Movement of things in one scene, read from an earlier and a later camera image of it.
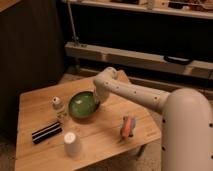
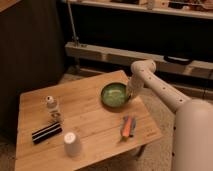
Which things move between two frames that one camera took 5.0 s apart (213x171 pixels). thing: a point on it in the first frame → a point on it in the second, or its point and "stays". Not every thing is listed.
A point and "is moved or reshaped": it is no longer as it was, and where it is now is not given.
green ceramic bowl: (83, 104) is moved or reshaped
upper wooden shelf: (190, 8) stays
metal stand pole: (75, 37) stays
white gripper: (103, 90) → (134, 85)
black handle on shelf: (177, 60) stays
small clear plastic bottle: (58, 107) → (55, 114)
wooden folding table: (64, 126) stays
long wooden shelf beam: (135, 58) stays
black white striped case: (46, 132) stays
